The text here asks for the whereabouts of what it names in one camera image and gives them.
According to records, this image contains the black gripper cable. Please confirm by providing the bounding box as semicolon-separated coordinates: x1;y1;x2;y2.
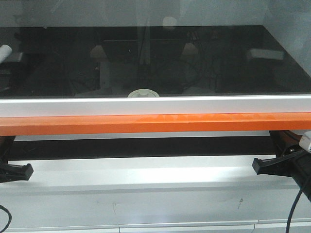
0;205;12;233

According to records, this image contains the glass jar with white lid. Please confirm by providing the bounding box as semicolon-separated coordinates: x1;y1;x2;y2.
128;89;159;98

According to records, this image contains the white fume hood sash frame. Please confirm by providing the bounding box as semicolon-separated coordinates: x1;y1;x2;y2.
0;95;311;117

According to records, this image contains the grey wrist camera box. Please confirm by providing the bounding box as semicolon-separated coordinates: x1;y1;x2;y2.
299;131;311;153

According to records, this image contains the white cylinder at left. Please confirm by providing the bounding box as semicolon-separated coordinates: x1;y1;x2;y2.
0;45;12;63

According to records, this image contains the orange sash handle bar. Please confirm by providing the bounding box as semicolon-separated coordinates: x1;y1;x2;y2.
0;112;311;136

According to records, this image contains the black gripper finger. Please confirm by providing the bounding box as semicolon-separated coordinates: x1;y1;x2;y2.
0;163;34;183

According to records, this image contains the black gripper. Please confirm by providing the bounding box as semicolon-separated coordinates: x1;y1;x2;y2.
252;131;311;187

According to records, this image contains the white fume hood base cabinet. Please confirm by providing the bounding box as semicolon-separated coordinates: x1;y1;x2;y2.
0;155;299;233

